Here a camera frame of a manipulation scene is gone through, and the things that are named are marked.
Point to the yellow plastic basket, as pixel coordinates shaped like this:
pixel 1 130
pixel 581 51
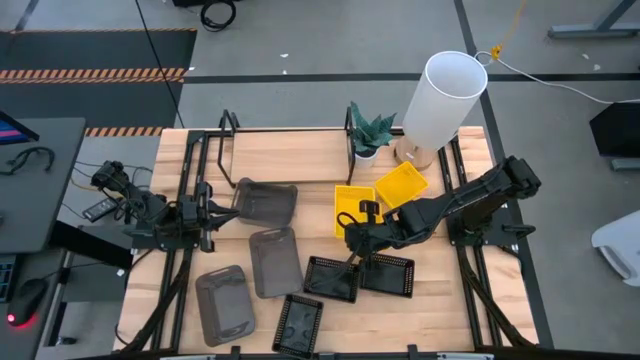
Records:
pixel 401 184
pixel 350 200

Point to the white plastic object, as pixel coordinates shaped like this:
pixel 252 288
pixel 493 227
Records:
pixel 620 240

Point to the black keyboard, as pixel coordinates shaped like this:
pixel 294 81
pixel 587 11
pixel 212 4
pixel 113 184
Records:
pixel 6 277

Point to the computer monitor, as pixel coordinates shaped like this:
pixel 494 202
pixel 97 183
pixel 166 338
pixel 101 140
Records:
pixel 12 132

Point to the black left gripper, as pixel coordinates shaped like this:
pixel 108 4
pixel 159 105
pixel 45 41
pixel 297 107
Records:
pixel 206 220

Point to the black box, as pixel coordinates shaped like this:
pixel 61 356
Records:
pixel 617 130

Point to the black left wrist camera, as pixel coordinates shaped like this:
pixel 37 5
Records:
pixel 190 214

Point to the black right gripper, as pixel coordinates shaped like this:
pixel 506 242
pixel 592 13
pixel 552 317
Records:
pixel 385 232

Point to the small potted green plant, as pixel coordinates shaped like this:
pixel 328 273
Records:
pixel 369 135

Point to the black power adapter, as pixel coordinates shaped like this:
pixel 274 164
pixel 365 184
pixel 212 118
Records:
pixel 100 209

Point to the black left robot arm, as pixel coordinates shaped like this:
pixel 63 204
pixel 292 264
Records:
pixel 145 205

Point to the wooden shelf with black frame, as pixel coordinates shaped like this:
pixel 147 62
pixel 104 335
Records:
pixel 290 157

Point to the black perforated basket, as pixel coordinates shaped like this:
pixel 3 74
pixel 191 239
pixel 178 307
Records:
pixel 340 290
pixel 392 277
pixel 298 326

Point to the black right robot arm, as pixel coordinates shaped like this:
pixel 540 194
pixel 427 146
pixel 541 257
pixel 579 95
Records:
pixel 465 195

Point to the black metal table frame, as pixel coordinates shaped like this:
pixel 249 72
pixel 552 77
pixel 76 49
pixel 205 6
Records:
pixel 196 136

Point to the black computer mouse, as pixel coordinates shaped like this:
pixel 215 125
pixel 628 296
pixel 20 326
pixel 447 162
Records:
pixel 27 300

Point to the black hazard-striped floor mat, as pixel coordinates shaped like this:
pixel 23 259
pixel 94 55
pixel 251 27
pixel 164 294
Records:
pixel 100 50

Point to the grey side table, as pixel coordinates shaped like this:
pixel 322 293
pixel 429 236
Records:
pixel 30 345

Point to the white lamp with wooden base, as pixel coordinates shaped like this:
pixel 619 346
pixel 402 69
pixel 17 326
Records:
pixel 440 110

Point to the grey mesh basket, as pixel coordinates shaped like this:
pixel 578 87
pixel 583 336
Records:
pixel 225 305
pixel 276 262
pixel 265 202

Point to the grey metal desk leg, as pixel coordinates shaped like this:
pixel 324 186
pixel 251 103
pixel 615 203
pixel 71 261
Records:
pixel 590 31

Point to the black side desk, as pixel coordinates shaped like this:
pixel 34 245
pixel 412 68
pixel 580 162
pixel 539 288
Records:
pixel 40 200

